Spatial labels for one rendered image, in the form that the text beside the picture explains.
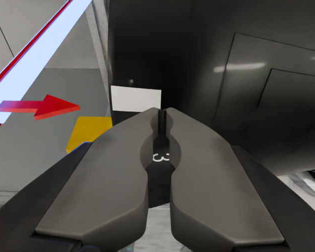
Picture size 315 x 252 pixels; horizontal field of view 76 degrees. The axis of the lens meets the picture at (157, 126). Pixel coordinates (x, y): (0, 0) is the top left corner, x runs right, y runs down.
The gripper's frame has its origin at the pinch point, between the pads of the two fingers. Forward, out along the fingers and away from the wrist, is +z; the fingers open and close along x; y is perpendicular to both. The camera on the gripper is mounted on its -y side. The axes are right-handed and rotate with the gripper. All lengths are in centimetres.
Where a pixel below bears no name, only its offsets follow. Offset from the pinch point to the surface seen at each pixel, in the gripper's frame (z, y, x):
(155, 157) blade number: 1.6, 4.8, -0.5
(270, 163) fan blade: 2.5, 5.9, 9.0
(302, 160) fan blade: 2.7, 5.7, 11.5
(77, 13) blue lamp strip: 20.5, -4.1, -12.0
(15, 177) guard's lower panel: 50, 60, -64
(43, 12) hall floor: 125, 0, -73
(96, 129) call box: 24.1, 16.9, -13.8
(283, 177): 38, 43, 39
